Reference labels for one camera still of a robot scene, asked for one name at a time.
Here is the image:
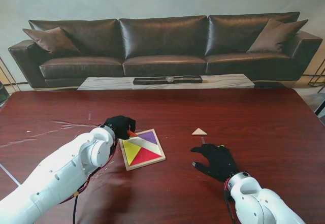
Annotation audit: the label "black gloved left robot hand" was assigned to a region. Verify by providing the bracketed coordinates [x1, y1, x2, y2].
[105, 115, 137, 140]

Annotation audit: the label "red and black arm cables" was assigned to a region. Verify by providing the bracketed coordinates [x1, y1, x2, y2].
[57, 139, 120, 224]
[222, 179, 237, 224]

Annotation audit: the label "brown throw pillow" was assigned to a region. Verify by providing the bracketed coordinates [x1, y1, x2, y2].
[22, 27, 82, 57]
[246, 19, 309, 54]

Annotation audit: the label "dark brown leather sofa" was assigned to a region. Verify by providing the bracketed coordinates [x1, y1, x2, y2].
[8, 11, 323, 89]

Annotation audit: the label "square wooden puzzle tray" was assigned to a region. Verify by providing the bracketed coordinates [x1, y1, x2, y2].
[118, 129, 167, 172]

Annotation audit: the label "large red tangram triangle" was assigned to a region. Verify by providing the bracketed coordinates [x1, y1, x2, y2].
[132, 147, 163, 166]

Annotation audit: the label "red and black right arm cables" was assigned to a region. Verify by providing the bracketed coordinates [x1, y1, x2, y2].
[222, 179, 237, 224]

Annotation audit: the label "long black decorative tray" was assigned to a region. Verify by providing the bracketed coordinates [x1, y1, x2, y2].
[133, 76, 203, 85]

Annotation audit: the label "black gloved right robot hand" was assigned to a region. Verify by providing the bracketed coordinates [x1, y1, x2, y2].
[190, 143, 240, 183]

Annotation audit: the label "grey marble coffee table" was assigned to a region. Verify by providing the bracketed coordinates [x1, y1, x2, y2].
[77, 74, 255, 91]

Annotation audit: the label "red and black left arm cables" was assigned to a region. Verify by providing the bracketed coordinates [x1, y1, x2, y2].
[57, 139, 120, 224]

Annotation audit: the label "purple tangram triangle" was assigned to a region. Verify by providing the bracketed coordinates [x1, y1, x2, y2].
[139, 131, 157, 146]

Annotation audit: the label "large yellow tangram triangle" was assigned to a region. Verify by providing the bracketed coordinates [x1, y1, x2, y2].
[122, 139, 141, 166]

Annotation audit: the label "black chair edge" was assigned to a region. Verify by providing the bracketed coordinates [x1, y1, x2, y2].
[0, 81, 11, 108]

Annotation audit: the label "thin metal side table frame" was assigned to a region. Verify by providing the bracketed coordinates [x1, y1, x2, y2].
[0, 56, 22, 92]
[302, 56, 325, 94]

